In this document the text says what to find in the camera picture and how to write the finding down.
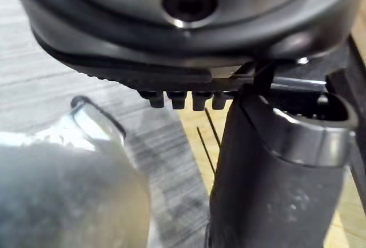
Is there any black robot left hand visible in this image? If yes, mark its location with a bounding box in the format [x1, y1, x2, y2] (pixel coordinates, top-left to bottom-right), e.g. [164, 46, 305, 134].
[11, 0, 366, 248]

